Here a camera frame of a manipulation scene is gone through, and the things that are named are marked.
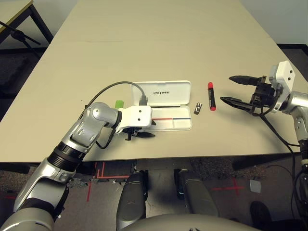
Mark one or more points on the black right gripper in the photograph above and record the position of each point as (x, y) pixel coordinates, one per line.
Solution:
(264, 95)

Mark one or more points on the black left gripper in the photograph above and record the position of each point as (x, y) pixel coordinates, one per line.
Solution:
(132, 132)

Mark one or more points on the red black marker pen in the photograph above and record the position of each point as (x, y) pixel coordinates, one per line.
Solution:
(211, 98)

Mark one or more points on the green highlighter marker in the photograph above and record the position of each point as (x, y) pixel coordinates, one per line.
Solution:
(119, 104)

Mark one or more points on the white plastic pencil case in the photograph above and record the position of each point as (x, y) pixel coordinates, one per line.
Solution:
(173, 93)

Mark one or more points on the small black binder clip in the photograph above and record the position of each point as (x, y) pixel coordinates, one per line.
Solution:
(198, 108)

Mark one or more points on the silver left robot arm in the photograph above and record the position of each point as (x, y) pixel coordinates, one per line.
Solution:
(79, 134)

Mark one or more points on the grey robot left leg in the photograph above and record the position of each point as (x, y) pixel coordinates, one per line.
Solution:
(131, 199)

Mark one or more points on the grey robot leg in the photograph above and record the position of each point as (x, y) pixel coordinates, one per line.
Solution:
(197, 192)
(131, 199)

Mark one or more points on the grey robot right leg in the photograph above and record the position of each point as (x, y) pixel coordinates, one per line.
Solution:
(197, 192)

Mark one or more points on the pale square floor sheet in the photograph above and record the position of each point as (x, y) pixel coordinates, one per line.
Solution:
(255, 186)

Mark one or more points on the grey robot torso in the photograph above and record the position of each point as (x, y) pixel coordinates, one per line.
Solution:
(180, 222)

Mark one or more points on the black tripod stand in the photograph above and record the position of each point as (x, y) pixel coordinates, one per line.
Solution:
(16, 34)

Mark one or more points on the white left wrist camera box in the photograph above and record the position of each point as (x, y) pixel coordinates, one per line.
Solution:
(137, 115)

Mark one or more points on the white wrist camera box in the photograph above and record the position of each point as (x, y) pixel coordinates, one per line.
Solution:
(137, 115)
(285, 72)

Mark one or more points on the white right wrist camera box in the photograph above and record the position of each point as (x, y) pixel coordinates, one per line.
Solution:
(285, 72)

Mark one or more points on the side table with black frame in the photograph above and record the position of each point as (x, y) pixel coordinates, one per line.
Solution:
(12, 9)

